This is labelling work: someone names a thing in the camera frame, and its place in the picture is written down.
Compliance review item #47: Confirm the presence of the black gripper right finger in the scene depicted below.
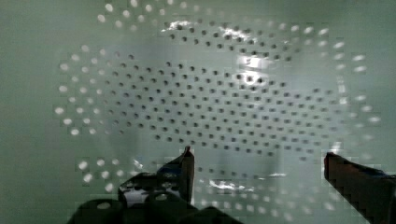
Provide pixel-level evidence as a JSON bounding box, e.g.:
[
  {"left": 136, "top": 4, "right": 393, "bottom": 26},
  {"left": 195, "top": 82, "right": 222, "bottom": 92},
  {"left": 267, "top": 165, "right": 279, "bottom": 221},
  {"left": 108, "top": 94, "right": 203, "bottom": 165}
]
[{"left": 323, "top": 152, "right": 395, "bottom": 224}]

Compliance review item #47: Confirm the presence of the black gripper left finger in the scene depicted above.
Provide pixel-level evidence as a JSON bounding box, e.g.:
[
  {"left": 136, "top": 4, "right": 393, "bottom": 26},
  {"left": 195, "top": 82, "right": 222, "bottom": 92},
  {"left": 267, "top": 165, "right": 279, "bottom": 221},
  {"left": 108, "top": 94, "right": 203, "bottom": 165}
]
[{"left": 118, "top": 146, "right": 195, "bottom": 205}]

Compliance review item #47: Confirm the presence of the green oval strainer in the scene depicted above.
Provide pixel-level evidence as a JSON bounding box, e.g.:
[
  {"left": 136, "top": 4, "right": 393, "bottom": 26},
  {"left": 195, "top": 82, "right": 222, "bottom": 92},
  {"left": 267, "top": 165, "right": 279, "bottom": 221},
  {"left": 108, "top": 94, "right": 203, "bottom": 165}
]
[{"left": 1, "top": 0, "right": 395, "bottom": 224}]

